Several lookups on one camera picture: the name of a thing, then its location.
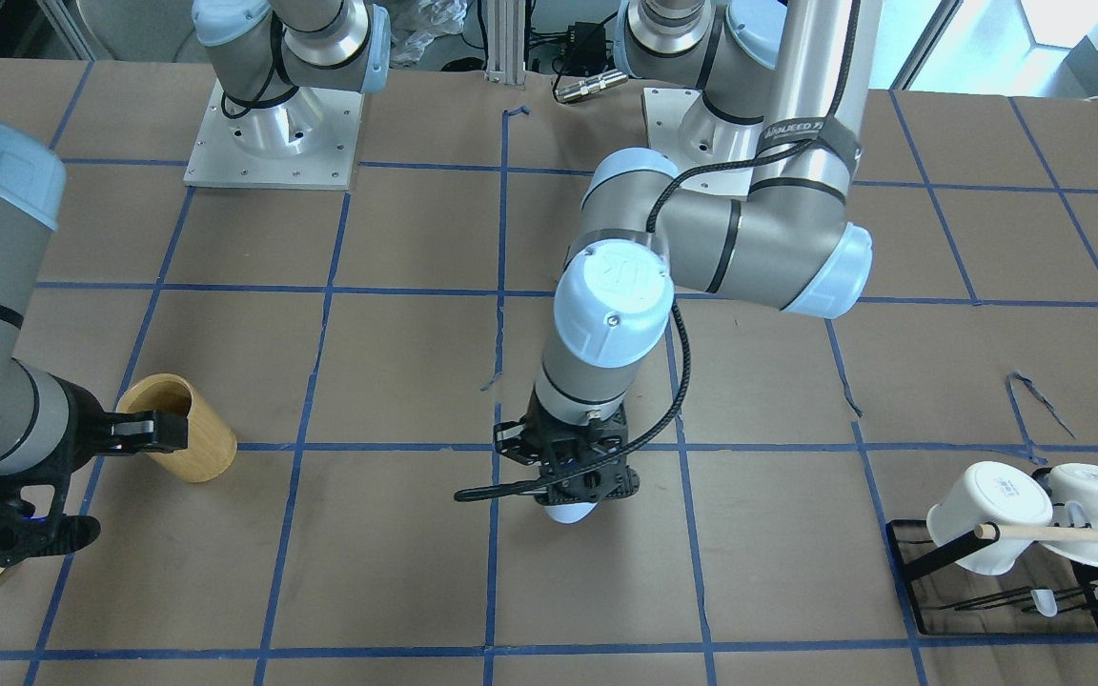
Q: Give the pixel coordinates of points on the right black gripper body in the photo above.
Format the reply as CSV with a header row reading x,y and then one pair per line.
x,y
84,431

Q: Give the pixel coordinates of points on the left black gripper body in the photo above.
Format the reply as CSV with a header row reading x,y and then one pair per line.
x,y
511,443

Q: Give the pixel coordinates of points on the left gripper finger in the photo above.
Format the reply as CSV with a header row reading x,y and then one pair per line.
x,y
489,492

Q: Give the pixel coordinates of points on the light blue cup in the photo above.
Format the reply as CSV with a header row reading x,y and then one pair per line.
x,y
569,513

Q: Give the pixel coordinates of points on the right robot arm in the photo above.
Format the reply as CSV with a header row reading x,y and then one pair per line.
x,y
49,428

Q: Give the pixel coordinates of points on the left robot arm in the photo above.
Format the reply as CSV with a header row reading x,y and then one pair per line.
x,y
770,228

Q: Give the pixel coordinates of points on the bamboo cylinder holder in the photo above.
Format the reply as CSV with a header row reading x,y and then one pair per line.
x,y
203,446

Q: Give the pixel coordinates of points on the silver cylindrical connector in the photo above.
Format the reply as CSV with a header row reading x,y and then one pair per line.
x,y
568,94

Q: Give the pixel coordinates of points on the wooden rack dowel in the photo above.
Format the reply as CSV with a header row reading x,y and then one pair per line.
x,y
999,532

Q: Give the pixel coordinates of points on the white mug outer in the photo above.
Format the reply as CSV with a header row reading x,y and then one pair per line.
x,y
989,493

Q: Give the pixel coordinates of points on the black wire mug rack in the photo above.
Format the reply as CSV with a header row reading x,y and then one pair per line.
x,y
970,586

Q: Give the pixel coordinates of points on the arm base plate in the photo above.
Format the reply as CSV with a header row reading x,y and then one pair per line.
x,y
308,143
683,127

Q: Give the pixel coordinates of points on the aluminium frame post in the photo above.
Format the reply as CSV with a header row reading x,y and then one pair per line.
x,y
505,34

